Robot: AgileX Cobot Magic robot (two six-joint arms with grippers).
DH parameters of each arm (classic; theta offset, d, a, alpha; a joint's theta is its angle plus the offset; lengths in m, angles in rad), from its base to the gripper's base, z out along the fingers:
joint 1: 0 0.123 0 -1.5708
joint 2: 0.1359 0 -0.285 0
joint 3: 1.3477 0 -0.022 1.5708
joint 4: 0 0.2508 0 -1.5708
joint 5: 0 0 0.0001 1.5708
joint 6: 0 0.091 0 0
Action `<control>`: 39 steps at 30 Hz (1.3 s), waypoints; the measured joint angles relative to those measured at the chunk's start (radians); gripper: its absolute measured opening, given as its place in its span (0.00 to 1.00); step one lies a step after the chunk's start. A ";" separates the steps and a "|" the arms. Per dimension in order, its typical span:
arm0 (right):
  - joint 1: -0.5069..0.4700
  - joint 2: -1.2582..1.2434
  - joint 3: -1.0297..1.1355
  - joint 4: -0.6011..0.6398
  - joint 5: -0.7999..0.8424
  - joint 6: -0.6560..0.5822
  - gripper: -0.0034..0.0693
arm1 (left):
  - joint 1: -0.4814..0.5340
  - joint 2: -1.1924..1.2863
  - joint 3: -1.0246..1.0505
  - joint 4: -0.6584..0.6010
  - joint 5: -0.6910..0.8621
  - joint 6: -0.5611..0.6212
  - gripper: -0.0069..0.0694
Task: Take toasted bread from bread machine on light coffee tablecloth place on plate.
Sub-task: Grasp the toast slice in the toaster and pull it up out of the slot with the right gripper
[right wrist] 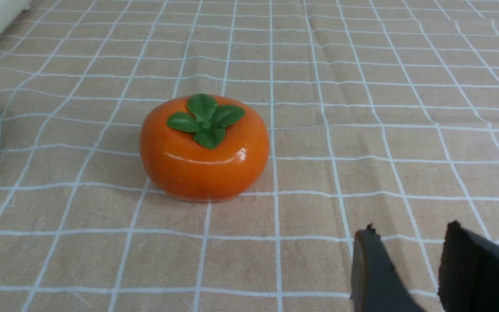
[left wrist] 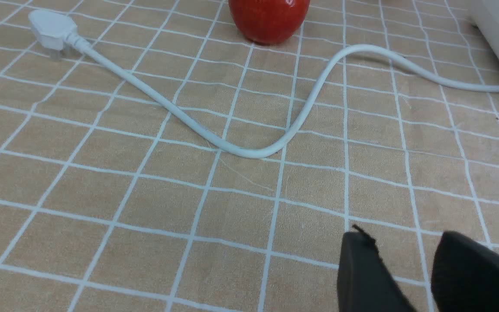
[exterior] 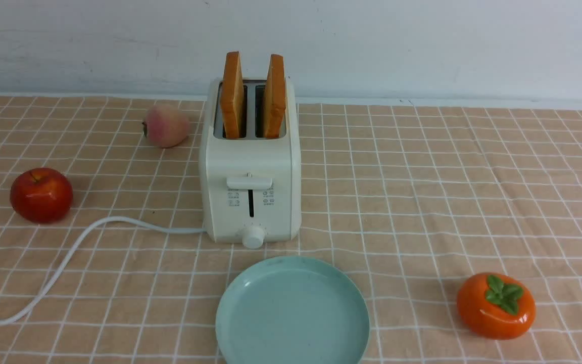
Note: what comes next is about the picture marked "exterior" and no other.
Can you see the white two-slot toaster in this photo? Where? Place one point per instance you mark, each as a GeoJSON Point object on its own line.
{"type": "Point", "coordinates": [251, 186]}

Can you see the toasted bread slice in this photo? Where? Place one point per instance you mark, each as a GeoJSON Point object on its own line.
{"type": "Point", "coordinates": [274, 98]}
{"type": "Point", "coordinates": [232, 96]}

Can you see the light teal round plate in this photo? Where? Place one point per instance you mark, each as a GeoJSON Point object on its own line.
{"type": "Point", "coordinates": [292, 309]}

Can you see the red apple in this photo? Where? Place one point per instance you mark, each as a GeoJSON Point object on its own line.
{"type": "Point", "coordinates": [41, 195]}

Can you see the orange persimmon with green leaf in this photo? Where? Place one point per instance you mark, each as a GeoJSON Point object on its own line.
{"type": "Point", "coordinates": [496, 306]}

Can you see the orange checkered tablecloth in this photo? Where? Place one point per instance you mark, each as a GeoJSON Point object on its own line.
{"type": "Point", "coordinates": [408, 201]}

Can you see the pink peach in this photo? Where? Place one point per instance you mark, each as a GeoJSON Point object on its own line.
{"type": "Point", "coordinates": [166, 126]}

